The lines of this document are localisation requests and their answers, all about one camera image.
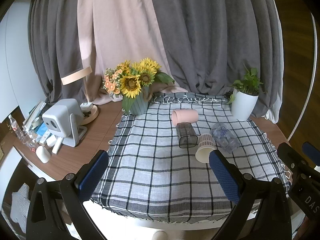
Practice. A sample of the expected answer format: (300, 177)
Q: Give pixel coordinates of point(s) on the pink curtain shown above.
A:
(117, 30)

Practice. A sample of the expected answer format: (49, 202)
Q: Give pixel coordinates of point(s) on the blue box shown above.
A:
(42, 131)

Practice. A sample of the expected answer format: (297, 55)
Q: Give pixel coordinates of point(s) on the white remote control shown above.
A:
(57, 145)

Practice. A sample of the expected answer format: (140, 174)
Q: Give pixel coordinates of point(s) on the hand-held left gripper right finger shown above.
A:
(223, 177)

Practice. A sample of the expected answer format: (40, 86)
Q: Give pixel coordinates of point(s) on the grey curtain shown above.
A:
(55, 42)
(212, 37)

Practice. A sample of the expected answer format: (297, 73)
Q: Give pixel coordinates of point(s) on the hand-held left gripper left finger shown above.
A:
(93, 173)

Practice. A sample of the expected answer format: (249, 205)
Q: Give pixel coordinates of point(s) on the teal ribbed vase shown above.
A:
(140, 103)

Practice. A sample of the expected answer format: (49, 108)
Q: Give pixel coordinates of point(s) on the white oval case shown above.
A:
(43, 154)

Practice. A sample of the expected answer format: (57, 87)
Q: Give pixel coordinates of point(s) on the dark transparent cup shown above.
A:
(186, 135)

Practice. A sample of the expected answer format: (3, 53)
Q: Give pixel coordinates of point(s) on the sunflower bouquet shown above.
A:
(131, 82)

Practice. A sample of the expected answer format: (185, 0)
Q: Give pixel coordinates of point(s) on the white projector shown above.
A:
(60, 115)

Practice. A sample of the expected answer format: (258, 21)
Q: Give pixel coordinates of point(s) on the pink cup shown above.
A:
(186, 116)

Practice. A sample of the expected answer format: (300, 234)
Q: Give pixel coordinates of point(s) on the stack of books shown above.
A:
(35, 116)

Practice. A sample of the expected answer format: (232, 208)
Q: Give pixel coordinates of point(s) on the checkered grey white cloth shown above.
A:
(155, 160)

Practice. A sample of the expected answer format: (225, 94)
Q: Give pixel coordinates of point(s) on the clear cup with blue print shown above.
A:
(225, 136)

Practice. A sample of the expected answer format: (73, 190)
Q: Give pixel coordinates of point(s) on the green potted plant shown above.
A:
(247, 80)

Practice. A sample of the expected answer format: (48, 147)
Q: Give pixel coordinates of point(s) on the patterned paper cup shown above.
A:
(205, 147)

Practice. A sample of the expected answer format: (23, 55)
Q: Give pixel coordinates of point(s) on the white plant pot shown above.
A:
(243, 106)

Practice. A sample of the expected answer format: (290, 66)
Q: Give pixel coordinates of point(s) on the white power adapter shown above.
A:
(86, 106)

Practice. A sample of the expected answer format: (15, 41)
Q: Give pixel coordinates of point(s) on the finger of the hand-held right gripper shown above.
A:
(290, 155)
(311, 150)

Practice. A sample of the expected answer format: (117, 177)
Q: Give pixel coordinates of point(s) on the wooden desk lamp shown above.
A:
(75, 76)

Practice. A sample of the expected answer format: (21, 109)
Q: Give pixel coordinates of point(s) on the striped star pillow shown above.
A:
(20, 206)

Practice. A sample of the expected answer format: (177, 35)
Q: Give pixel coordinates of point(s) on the clear water bottle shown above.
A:
(15, 127)

